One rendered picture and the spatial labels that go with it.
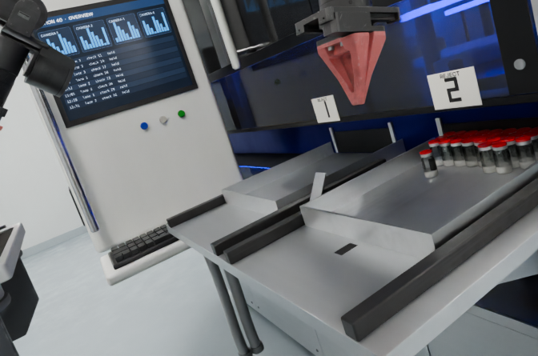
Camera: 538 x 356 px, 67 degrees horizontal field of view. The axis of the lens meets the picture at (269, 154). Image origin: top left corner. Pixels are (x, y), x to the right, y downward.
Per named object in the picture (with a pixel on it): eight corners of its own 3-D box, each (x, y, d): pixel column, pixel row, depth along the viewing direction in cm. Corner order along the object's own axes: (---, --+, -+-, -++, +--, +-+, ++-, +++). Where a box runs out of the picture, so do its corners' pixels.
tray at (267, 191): (333, 154, 112) (330, 142, 111) (406, 154, 89) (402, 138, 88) (226, 203, 97) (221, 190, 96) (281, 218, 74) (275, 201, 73)
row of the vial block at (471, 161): (438, 162, 76) (432, 138, 75) (540, 164, 60) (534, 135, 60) (431, 166, 75) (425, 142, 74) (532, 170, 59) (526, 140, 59)
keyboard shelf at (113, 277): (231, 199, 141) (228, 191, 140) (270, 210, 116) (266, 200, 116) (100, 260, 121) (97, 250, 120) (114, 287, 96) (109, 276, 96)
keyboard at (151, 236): (236, 198, 128) (234, 191, 127) (255, 204, 115) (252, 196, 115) (109, 257, 111) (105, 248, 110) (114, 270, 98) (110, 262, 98)
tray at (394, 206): (437, 154, 82) (433, 138, 81) (587, 154, 59) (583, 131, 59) (305, 226, 67) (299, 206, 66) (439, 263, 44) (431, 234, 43)
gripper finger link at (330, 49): (411, 97, 45) (401, 11, 45) (363, 103, 42) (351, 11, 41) (368, 103, 51) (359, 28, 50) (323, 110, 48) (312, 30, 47)
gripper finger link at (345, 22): (395, 99, 44) (385, 11, 43) (345, 106, 41) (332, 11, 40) (354, 106, 50) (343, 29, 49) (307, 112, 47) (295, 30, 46)
